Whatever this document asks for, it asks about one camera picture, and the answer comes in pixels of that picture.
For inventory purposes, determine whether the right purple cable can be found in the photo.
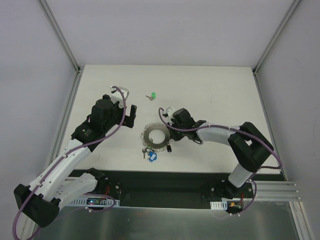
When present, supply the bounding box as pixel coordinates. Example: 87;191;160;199
158;107;285;221

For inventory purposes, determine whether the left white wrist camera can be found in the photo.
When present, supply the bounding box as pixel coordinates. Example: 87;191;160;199
110;86;130;108

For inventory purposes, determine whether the blue tag with label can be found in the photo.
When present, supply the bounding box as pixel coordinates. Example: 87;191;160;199
147;151;158;163

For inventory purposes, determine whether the left white cable duct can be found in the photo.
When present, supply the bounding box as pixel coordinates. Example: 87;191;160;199
66;196;114;208

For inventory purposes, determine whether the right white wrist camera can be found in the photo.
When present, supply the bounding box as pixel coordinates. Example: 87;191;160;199
160;107;176;126

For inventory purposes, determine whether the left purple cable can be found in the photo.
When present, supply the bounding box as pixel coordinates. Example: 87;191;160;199
12;85;127;240

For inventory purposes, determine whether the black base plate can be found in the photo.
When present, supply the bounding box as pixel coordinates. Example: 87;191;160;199
76;169;251;208

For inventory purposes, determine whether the purple cable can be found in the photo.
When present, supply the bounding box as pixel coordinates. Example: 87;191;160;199
158;107;285;221
12;85;127;240

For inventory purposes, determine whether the key with green tag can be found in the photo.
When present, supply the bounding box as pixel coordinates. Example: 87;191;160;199
146;92;156;101

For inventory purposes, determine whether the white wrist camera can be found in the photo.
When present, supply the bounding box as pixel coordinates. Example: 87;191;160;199
160;107;176;126
110;86;130;108

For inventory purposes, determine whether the key with black tag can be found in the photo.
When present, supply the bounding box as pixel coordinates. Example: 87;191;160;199
166;144;172;153

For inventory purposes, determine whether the right white cable duct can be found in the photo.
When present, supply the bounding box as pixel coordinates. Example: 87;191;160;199
210;201;228;211

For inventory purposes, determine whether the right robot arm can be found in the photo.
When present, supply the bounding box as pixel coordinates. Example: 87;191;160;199
162;107;274;198

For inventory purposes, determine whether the white cable duct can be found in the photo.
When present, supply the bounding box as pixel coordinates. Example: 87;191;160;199
210;201;228;211
66;196;114;208

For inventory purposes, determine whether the blue tag key bunch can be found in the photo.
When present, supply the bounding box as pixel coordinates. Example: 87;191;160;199
142;147;152;159

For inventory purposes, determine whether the metal key organizer ring disc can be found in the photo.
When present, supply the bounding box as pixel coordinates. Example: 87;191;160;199
140;122;170;152

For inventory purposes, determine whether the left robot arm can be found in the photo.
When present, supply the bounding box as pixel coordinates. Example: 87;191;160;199
13;88;137;228

